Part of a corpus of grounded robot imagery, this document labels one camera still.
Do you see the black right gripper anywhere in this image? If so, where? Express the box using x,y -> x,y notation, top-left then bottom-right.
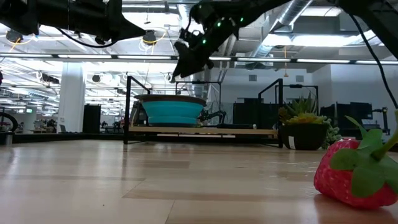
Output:
172,2 -> 242,79

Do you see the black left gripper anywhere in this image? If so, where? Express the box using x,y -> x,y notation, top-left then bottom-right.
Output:
37,0 -> 147,44

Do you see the blue collapsible colander grey rim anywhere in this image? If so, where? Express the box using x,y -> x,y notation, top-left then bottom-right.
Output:
134,94 -> 208,127

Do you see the black tube stand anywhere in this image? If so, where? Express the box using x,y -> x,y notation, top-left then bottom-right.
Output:
123,75 -> 152,146
256,78 -> 284,147

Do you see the black speaker cabinet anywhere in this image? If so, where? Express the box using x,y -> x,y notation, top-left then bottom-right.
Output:
82,104 -> 102,134

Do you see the long ceiling light strip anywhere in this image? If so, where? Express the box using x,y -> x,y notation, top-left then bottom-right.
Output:
0,53 -> 398,65

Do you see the black wheel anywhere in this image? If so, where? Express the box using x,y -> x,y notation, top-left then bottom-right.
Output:
0,111 -> 19,132

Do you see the grey cylinder bin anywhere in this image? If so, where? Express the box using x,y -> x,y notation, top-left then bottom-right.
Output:
2,131 -> 14,146

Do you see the black monitor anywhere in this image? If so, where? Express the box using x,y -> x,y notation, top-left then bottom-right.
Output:
320,101 -> 374,130

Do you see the red toy strawberry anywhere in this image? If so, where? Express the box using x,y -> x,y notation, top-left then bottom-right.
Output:
313,110 -> 398,210

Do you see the silver ventilation duct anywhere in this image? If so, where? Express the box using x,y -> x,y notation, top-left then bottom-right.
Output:
178,0 -> 315,100

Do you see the black ceiling camera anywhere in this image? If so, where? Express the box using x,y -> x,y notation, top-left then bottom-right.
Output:
142,29 -> 158,47

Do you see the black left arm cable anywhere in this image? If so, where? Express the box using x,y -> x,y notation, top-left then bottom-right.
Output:
55,27 -> 119,49

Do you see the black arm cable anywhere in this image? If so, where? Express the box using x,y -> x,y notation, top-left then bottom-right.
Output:
349,14 -> 398,110
55,27 -> 119,49

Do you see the black metal table frame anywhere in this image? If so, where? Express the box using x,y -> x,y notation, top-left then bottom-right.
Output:
0,131 -> 282,146

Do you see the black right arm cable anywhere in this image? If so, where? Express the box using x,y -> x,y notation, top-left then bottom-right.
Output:
349,14 -> 398,110

